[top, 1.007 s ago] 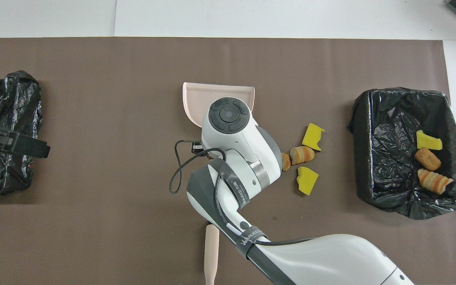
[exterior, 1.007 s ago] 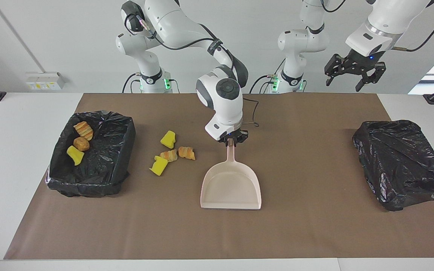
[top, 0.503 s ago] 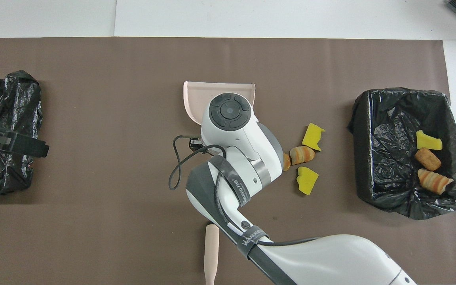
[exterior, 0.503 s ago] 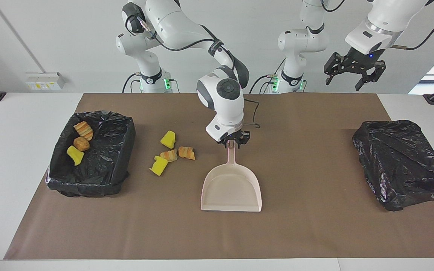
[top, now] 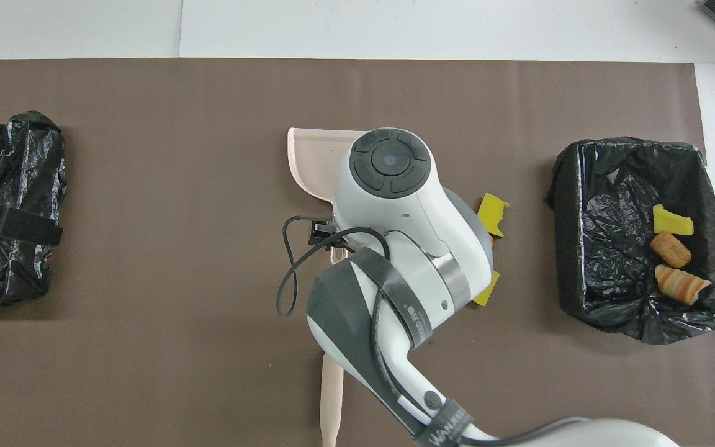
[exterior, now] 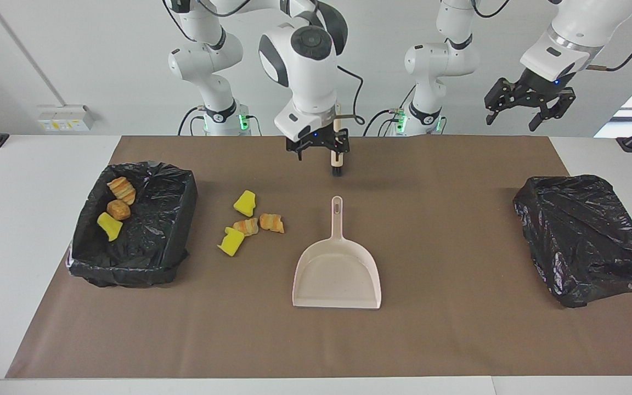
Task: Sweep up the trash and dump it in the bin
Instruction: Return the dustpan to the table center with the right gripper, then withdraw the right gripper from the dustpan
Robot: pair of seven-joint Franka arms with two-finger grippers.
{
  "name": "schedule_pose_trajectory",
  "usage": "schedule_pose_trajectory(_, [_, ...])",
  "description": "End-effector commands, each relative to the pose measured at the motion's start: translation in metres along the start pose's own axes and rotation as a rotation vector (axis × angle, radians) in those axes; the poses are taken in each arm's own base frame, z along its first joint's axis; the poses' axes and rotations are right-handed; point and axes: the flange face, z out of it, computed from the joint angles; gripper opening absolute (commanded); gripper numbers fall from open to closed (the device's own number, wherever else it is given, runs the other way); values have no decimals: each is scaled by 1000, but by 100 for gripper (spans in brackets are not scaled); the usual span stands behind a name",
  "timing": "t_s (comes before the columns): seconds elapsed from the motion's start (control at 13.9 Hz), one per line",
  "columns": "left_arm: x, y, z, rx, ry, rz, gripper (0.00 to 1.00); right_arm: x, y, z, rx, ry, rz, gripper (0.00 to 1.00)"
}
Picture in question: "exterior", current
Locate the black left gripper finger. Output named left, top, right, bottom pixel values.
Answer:
left=484, top=78, right=524, bottom=125
left=529, top=89, right=576, bottom=132

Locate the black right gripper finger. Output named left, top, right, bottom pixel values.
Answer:
left=287, top=142, right=317, bottom=161
left=327, top=132, right=351, bottom=165

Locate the beige hand brush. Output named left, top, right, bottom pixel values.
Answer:
left=330, top=103, right=346, bottom=177

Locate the yellow sponge piece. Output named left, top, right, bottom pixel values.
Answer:
left=233, top=190, right=257, bottom=217
left=97, top=212, right=123, bottom=242
left=217, top=227, right=245, bottom=257

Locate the pale pink plastic dustpan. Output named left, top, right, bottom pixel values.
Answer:
left=292, top=196, right=382, bottom=309

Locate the brown bread bun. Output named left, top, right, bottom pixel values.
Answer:
left=106, top=200, right=131, bottom=221

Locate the bin wrapped in black bag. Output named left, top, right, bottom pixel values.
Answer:
left=512, top=174, right=632, bottom=308

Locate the open bin lined black bag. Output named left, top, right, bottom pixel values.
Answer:
left=67, top=161, right=199, bottom=288

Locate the brown table mat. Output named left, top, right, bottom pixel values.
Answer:
left=5, top=136, right=632, bottom=379

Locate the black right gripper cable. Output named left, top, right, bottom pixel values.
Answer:
left=162, top=0, right=367, bottom=127

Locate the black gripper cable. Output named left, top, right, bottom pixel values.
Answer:
left=162, top=0, right=367, bottom=127
left=472, top=0, right=632, bottom=72

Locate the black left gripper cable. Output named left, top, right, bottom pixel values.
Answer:
left=472, top=0, right=632, bottom=72

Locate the white wall socket box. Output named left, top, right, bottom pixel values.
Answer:
left=38, top=105, right=95, bottom=132

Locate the white wall cable duct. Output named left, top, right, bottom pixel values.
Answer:
left=0, top=0, right=65, bottom=108

